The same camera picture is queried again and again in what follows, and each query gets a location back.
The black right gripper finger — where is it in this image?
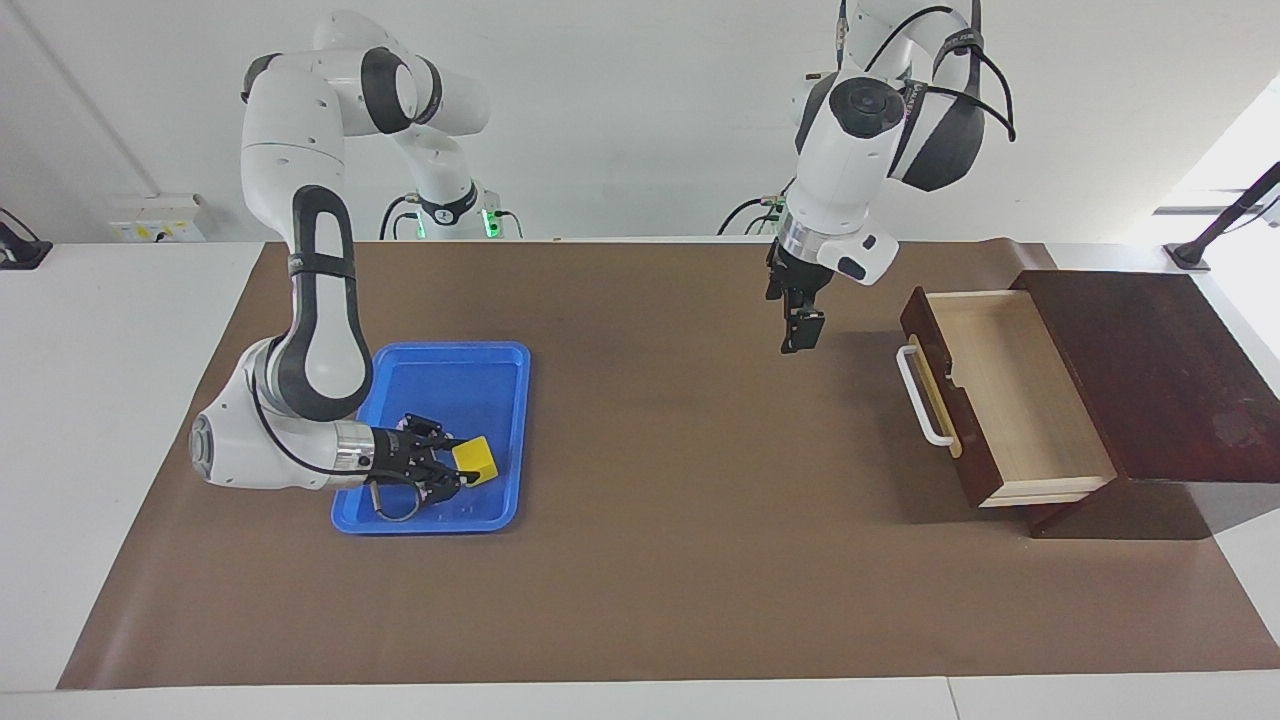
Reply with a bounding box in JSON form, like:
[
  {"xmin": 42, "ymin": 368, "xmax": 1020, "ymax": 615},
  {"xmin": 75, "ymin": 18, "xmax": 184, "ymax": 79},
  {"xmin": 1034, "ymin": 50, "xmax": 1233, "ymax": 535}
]
[
  {"xmin": 400, "ymin": 466, "xmax": 467, "ymax": 503},
  {"xmin": 405, "ymin": 415, "xmax": 483, "ymax": 453}
]

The yellow cube block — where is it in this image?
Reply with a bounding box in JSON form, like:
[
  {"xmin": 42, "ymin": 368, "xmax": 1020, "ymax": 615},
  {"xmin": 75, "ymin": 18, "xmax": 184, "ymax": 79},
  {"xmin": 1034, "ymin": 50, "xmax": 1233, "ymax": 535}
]
[{"xmin": 452, "ymin": 435, "xmax": 499, "ymax": 488}]

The wooden drawer with white handle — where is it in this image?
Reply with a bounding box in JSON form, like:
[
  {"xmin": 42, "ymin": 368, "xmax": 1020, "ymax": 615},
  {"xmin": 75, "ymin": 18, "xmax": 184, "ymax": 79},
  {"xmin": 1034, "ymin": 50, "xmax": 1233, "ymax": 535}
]
[{"xmin": 897, "ymin": 288, "xmax": 1119, "ymax": 509}]

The blue plastic tray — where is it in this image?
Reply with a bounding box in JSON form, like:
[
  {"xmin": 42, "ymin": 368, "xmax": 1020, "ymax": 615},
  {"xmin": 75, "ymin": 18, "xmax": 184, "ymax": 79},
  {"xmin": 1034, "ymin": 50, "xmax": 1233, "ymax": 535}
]
[{"xmin": 330, "ymin": 341, "xmax": 532, "ymax": 536}]

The brown paper table mat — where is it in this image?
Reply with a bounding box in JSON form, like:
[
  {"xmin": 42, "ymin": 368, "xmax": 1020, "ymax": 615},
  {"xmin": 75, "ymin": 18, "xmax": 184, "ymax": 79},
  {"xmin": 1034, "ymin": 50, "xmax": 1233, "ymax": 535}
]
[{"xmin": 57, "ymin": 238, "xmax": 1280, "ymax": 691}]

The dark brown wooden cabinet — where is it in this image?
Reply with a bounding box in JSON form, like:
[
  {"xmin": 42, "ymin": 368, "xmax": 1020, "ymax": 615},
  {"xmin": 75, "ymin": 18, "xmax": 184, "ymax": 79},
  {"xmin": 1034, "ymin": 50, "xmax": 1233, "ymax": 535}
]
[{"xmin": 1010, "ymin": 270, "xmax": 1280, "ymax": 541}]

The black stand with angled pole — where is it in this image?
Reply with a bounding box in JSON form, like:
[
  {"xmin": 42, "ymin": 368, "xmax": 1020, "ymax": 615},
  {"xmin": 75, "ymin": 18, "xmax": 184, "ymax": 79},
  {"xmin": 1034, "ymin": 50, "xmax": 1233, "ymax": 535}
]
[{"xmin": 1164, "ymin": 160, "xmax": 1280, "ymax": 273}]

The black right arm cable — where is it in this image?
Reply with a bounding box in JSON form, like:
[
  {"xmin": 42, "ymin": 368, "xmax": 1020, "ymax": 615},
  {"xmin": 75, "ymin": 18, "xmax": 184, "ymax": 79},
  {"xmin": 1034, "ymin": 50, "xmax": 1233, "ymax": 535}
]
[{"xmin": 250, "ymin": 370, "xmax": 423, "ymax": 524}]

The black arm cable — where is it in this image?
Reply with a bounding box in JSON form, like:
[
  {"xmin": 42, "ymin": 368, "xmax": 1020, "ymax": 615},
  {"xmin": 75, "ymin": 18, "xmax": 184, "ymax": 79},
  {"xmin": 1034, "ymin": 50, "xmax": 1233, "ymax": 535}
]
[
  {"xmin": 250, "ymin": 370, "xmax": 423, "ymax": 524},
  {"xmin": 838, "ymin": 4, "xmax": 1017, "ymax": 143}
]

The black left base cable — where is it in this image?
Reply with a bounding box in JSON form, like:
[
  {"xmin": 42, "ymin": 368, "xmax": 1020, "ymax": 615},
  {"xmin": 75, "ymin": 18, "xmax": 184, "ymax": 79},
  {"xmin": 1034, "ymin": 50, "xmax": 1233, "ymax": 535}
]
[{"xmin": 716, "ymin": 178, "xmax": 796, "ymax": 238}]

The black base cable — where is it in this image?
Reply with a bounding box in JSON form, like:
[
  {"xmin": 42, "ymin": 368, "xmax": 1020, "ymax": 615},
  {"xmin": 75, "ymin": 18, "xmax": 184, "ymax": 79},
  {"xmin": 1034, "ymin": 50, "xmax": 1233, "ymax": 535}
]
[
  {"xmin": 716, "ymin": 178, "xmax": 796, "ymax": 238},
  {"xmin": 378, "ymin": 194, "xmax": 423, "ymax": 242}
]

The black right base cable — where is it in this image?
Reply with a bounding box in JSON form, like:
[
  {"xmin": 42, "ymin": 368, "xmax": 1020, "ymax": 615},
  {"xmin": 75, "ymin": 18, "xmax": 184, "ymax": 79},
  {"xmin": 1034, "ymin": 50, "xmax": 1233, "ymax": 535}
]
[{"xmin": 378, "ymin": 194, "xmax": 423, "ymax": 242}]

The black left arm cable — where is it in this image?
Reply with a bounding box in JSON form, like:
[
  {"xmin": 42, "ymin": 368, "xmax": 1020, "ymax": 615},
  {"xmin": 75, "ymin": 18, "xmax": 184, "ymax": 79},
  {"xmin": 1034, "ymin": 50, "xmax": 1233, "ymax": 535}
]
[{"xmin": 838, "ymin": 4, "xmax": 1017, "ymax": 143}]

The white wall outlet box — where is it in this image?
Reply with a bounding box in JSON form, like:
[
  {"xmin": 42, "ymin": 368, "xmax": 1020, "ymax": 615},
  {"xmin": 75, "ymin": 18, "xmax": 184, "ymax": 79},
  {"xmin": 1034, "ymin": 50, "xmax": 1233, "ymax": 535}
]
[{"xmin": 108, "ymin": 194, "xmax": 207, "ymax": 244}]

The small black clamp mount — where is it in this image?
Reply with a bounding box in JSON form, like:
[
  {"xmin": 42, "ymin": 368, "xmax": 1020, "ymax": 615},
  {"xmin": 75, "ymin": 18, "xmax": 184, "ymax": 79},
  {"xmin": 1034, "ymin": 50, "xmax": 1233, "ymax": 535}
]
[{"xmin": 0, "ymin": 207, "xmax": 54, "ymax": 271}]

